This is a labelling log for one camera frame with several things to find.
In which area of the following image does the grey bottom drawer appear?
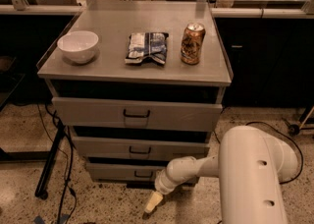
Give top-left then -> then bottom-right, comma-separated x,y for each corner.
86,163 -> 164,182

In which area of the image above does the grey drawer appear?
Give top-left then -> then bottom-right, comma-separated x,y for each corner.
86,163 -> 164,182
73,137 -> 209,161
52,97 -> 222,132

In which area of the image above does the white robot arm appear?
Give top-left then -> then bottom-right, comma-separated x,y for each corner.
144,126 -> 298,224

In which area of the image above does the grey middle drawer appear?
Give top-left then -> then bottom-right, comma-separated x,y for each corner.
73,137 -> 209,161

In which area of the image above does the grey top drawer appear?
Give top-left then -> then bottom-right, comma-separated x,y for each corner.
52,97 -> 222,132

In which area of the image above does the grey drawer cabinet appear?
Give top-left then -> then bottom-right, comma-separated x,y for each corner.
38,1 -> 232,188

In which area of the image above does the black stand leg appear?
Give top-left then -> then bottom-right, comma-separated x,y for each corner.
34,121 -> 64,200

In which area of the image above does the blue white snack bag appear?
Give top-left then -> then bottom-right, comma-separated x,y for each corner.
125,32 -> 169,66

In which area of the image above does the black caster wheel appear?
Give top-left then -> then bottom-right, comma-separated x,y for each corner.
288,124 -> 300,136

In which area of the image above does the orange soda can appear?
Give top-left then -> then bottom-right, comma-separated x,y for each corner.
181,23 -> 206,65

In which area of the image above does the white ceramic bowl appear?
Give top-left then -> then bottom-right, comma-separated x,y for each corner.
57,30 -> 99,64

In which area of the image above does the black cables left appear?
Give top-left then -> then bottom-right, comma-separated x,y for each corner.
36,103 -> 79,224

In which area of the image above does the black floor cable right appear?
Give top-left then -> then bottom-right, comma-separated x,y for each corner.
212,121 -> 305,186

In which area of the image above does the white horizontal rail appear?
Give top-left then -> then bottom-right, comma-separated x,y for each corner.
0,5 -> 314,19

